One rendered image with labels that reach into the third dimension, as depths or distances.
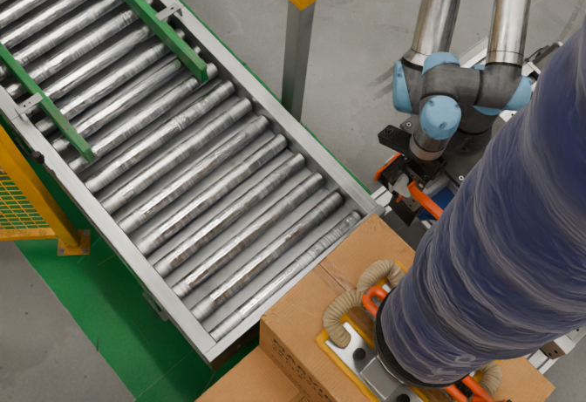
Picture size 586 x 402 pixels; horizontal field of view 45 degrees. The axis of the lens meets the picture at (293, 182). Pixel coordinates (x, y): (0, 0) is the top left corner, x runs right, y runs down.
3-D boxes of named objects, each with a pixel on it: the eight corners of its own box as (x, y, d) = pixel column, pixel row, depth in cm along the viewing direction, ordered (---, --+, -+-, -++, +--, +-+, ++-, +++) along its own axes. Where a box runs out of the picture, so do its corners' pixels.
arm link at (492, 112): (495, 137, 170) (514, 109, 157) (439, 128, 170) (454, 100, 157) (496, 93, 174) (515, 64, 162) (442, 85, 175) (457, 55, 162)
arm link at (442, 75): (470, 74, 152) (468, 119, 148) (419, 67, 152) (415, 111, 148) (480, 54, 145) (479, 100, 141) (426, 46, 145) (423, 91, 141)
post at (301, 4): (276, 138, 294) (286, -19, 202) (289, 128, 296) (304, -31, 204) (287, 149, 292) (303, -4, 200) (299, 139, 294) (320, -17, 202)
